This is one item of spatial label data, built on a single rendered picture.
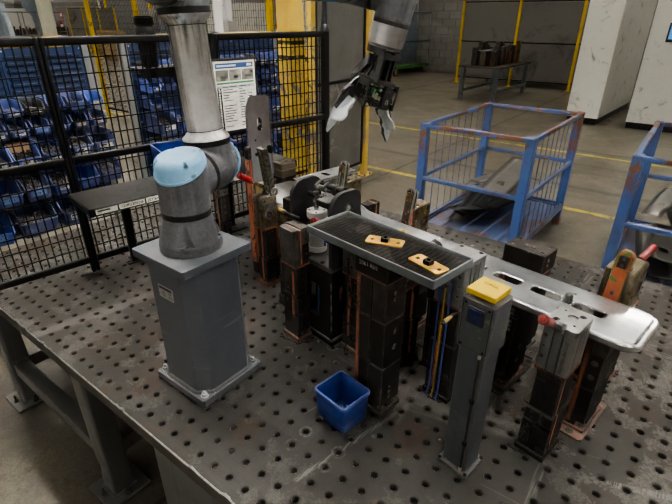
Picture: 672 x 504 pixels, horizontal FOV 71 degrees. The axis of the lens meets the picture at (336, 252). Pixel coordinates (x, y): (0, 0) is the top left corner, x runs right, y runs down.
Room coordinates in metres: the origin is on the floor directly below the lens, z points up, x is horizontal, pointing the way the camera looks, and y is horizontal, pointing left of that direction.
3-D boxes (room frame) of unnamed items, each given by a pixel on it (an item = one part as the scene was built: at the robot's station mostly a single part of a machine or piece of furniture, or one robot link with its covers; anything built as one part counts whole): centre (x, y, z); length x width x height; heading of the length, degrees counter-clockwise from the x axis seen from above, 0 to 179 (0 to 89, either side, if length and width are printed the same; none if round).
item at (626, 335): (1.33, -0.21, 1.00); 1.38 x 0.22 x 0.02; 44
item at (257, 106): (1.87, 0.31, 1.17); 0.12 x 0.01 x 0.34; 134
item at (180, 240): (1.05, 0.36, 1.15); 0.15 x 0.15 x 0.10
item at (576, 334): (0.80, -0.48, 0.88); 0.11 x 0.10 x 0.36; 134
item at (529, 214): (3.58, -1.28, 0.47); 1.20 x 0.80 x 0.95; 141
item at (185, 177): (1.06, 0.36, 1.27); 0.13 x 0.12 x 0.14; 165
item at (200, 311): (1.05, 0.36, 0.90); 0.21 x 0.21 x 0.40; 53
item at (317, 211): (1.27, 0.03, 0.94); 0.18 x 0.13 x 0.49; 44
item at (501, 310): (0.75, -0.29, 0.92); 0.08 x 0.08 x 0.44; 44
